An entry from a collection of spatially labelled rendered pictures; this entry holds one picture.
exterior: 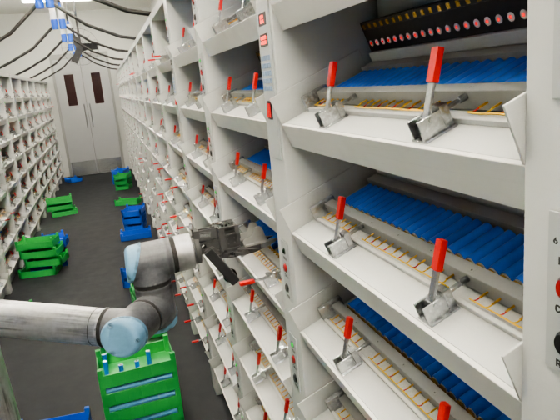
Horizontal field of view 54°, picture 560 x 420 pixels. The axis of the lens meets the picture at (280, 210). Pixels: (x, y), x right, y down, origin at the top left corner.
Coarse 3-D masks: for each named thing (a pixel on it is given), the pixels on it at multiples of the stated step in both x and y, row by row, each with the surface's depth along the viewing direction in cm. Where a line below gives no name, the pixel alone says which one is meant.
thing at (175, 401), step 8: (176, 392) 223; (160, 400) 221; (168, 400) 223; (176, 400) 224; (104, 408) 214; (128, 408) 217; (136, 408) 219; (144, 408) 220; (152, 408) 221; (160, 408) 222; (168, 408) 223; (112, 416) 216; (120, 416) 217; (128, 416) 218; (136, 416) 219; (144, 416) 220
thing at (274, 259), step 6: (240, 228) 169; (246, 228) 167; (252, 252) 152; (264, 252) 144; (270, 252) 142; (258, 258) 146; (264, 258) 144; (270, 258) 139; (276, 258) 137; (264, 264) 141; (276, 264) 134; (270, 270) 136
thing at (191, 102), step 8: (192, 88) 229; (200, 88) 186; (176, 96) 227; (184, 96) 228; (192, 96) 227; (200, 96) 171; (184, 104) 229; (192, 104) 211; (200, 104) 186; (184, 112) 223; (192, 112) 199; (200, 112) 182; (200, 120) 192
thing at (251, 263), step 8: (240, 216) 172; (248, 216) 173; (240, 224) 172; (248, 224) 172; (240, 232) 171; (240, 256) 156; (248, 256) 153; (248, 264) 148; (256, 264) 146; (248, 272) 151; (256, 272) 141; (264, 272) 139; (264, 288) 131; (272, 288) 129; (280, 288) 127; (272, 296) 126; (280, 296) 115; (280, 304) 115; (280, 312) 126
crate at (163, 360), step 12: (144, 348) 236; (156, 348) 237; (168, 348) 238; (108, 360) 231; (120, 360) 233; (132, 360) 233; (144, 360) 232; (156, 360) 231; (168, 360) 219; (120, 372) 214; (132, 372) 215; (144, 372) 217; (156, 372) 219; (168, 372) 221; (108, 384) 213; (120, 384) 215
